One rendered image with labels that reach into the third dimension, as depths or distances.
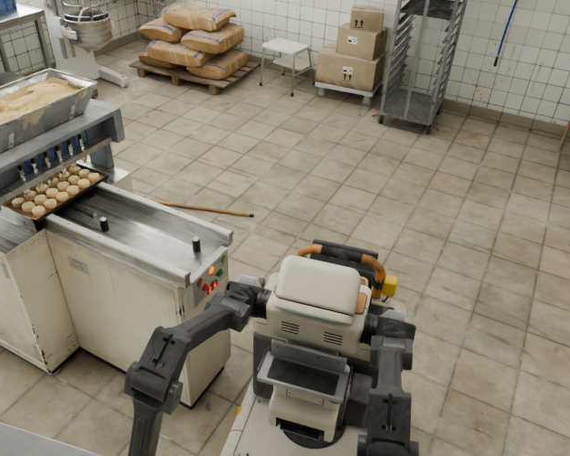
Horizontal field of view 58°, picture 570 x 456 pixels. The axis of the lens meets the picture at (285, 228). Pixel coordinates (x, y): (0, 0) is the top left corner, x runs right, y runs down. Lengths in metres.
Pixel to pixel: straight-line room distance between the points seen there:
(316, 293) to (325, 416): 0.54
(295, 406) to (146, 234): 0.95
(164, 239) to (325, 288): 1.03
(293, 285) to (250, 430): 1.02
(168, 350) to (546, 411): 2.23
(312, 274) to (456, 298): 2.07
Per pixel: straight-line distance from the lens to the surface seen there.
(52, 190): 2.46
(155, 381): 1.08
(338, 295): 1.32
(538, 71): 5.49
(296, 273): 1.34
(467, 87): 5.61
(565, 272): 3.84
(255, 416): 2.27
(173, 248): 2.14
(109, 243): 2.12
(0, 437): 0.48
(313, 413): 1.75
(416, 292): 3.28
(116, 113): 2.49
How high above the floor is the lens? 2.19
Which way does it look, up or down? 37 degrees down
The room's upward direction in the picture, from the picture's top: 3 degrees clockwise
